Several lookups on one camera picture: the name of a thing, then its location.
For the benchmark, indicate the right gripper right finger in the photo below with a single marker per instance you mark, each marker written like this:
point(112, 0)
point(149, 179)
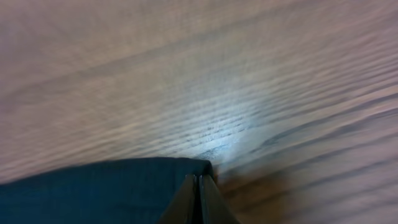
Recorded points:
point(213, 207)

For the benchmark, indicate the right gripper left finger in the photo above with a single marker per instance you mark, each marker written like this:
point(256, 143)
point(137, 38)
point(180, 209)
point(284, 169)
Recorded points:
point(181, 209)

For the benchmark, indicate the black t-shirt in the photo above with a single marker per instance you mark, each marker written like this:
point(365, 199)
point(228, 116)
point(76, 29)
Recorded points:
point(123, 191)

